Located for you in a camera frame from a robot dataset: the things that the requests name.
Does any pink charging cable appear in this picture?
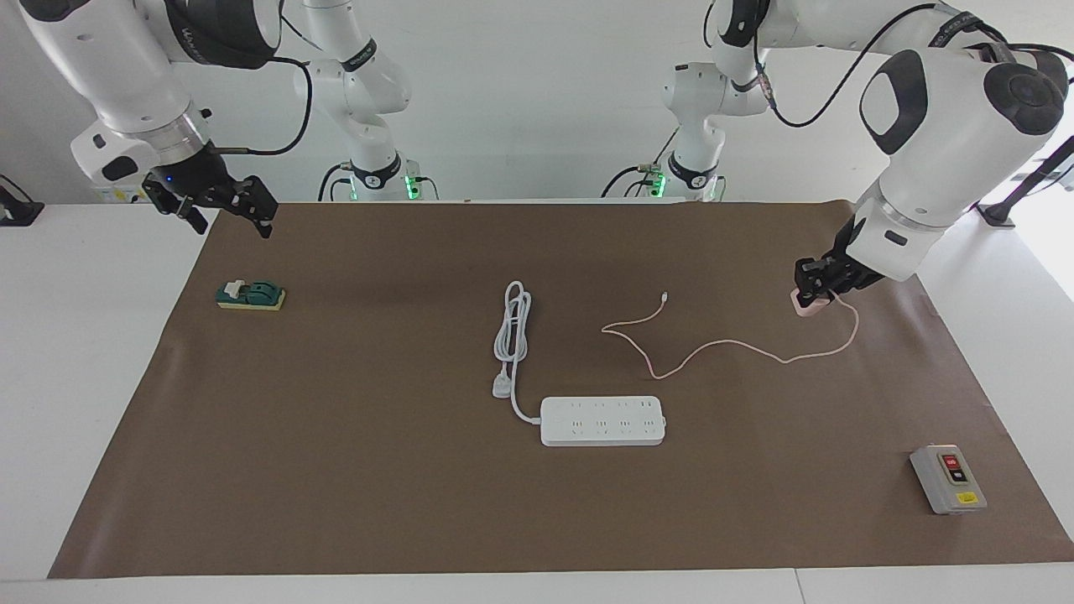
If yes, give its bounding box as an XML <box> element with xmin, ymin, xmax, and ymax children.
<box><xmin>601</xmin><ymin>292</ymin><xmax>860</xmax><ymax>381</ymax></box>

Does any white power strip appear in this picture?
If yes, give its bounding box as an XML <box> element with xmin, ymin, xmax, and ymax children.
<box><xmin>540</xmin><ymin>396</ymin><xmax>667</xmax><ymax>447</ymax></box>

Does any brown table mat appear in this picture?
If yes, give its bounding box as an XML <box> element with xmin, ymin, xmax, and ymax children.
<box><xmin>48</xmin><ymin>201</ymin><xmax>1074</xmax><ymax>580</ymax></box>

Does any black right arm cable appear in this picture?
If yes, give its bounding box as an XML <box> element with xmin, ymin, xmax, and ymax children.
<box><xmin>210</xmin><ymin>13</ymin><xmax>314</xmax><ymax>158</ymax></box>

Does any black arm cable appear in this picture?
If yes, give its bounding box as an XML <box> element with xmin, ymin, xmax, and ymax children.
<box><xmin>753</xmin><ymin>4</ymin><xmax>1066</xmax><ymax>128</ymax></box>
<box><xmin>210</xmin><ymin>13</ymin><xmax>314</xmax><ymax>158</ymax></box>

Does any black right base cable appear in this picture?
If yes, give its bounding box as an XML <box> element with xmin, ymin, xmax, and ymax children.
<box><xmin>317</xmin><ymin>162</ymin><xmax>357</xmax><ymax>202</ymax></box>

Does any black base cable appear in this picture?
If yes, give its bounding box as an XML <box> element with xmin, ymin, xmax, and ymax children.
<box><xmin>600</xmin><ymin>126</ymin><xmax>680</xmax><ymax>200</ymax></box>
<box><xmin>317</xmin><ymin>162</ymin><xmax>357</xmax><ymax>202</ymax></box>

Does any white wall outlet box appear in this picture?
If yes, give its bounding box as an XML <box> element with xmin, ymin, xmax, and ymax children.
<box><xmin>91</xmin><ymin>179</ymin><xmax>162</xmax><ymax>204</ymax></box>

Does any green knife switch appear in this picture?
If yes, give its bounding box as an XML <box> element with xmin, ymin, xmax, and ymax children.
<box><xmin>216</xmin><ymin>279</ymin><xmax>287</xmax><ymax>312</ymax></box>

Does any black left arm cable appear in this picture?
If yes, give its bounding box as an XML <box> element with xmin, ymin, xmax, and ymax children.
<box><xmin>753</xmin><ymin>4</ymin><xmax>1066</xmax><ymax>128</ymax></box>

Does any black camera stand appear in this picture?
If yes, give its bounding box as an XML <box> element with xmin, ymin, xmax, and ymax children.
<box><xmin>976</xmin><ymin>134</ymin><xmax>1074</xmax><ymax>229</ymax></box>
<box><xmin>0</xmin><ymin>174</ymin><xmax>44</xmax><ymax>227</ymax></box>

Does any black left base cable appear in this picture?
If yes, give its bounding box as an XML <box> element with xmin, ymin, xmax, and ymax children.
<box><xmin>600</xmin><ymin>126</ymin><xmax>680</xmax><ymax>200</ymax></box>

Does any grey on-off switch box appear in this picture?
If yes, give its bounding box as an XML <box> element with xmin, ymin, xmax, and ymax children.
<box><xmin>910</xmin><ymin>444</ymin><xmax>988</xmax><ymax>515</ymax></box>

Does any white power strip cord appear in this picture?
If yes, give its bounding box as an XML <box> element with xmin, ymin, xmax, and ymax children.
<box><xmin>492</xmin><ymin>281</ymin><xmax>545</xmax><ymax>426</ymax></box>

